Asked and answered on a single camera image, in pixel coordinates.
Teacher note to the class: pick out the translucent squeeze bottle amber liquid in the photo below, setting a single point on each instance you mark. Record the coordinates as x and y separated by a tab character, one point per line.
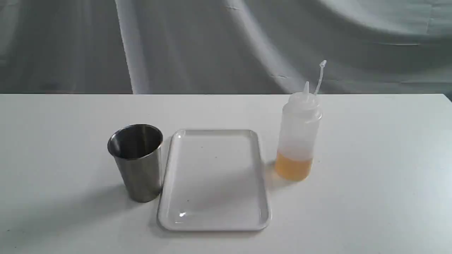
300	121

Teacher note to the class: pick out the white rectangular plastic tray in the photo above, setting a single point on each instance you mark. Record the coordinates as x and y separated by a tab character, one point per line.
214	182

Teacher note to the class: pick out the stainless steel cup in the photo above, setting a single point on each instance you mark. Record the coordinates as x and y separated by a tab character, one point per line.
136	151

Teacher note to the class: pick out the grey fabric backdrop curtain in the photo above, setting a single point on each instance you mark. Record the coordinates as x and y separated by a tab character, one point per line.
225	46

